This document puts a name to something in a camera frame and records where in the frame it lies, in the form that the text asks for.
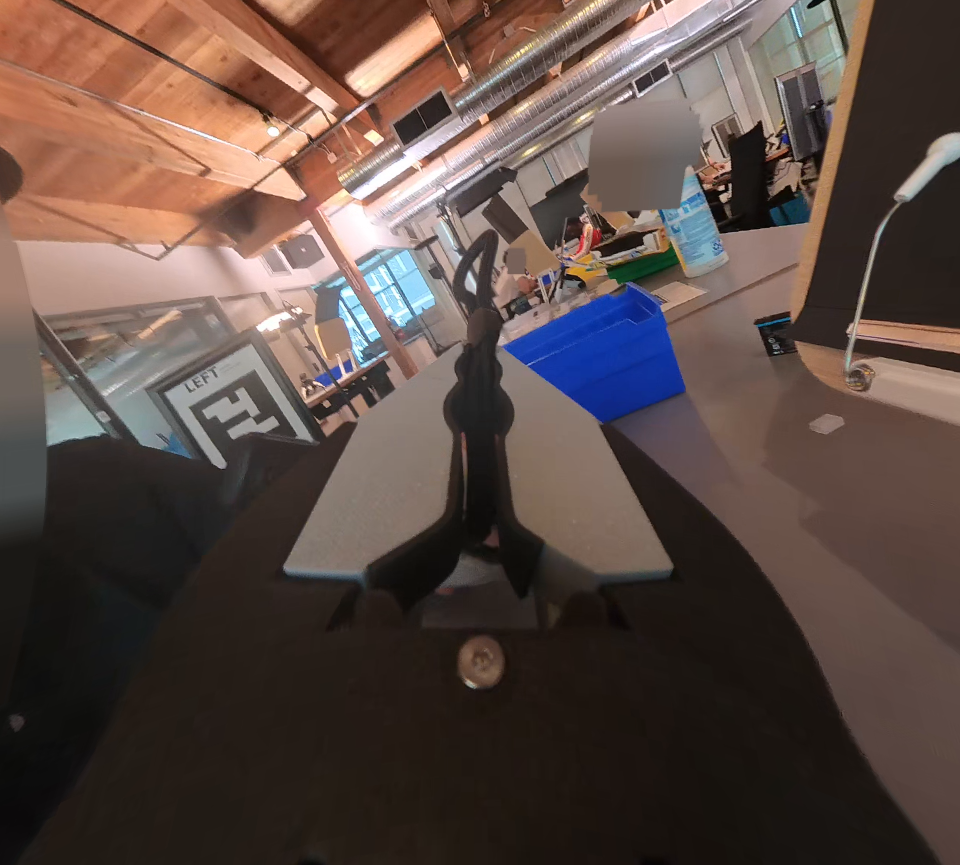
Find black camera battery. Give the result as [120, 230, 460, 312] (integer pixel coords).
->
[753, 313, 798, 356]

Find green storage bin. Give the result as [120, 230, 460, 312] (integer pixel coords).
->
[606, 248, 680, 285]

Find blue storage bin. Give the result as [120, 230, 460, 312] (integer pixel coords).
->
[502, 282, 687, 424]

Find silver ventilation duct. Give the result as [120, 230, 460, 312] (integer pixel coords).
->
[337, 0, 650, 200]
[367, 17, 751, 230]

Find black cord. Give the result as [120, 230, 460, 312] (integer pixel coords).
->
[450, 229, 519, 551]

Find black white marker sign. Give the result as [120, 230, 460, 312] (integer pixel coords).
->
[146, 331, 325, 469]

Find black wall speaker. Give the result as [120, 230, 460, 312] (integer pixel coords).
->
[277, 231, 327, 271]

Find reddish wooden post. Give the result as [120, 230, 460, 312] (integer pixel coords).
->
[288, 167, 420, 380]

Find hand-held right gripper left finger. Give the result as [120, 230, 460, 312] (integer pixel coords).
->
[283, 347, 466, 611]

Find black board book stand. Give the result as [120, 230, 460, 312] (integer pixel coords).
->
[791, 0, 960, 424]

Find black hanging screen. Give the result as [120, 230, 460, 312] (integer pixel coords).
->
[450, 163, 520, 219]

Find black office chair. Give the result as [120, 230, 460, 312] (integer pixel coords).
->
[727, 122, 775, 232]

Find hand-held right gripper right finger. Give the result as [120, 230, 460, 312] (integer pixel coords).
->
[491, 355, 675, 600]

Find white vent grille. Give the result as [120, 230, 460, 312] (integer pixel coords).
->
[390, 87, 460, 150]

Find small printed carton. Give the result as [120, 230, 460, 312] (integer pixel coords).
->
[592, 229, 672, 265]

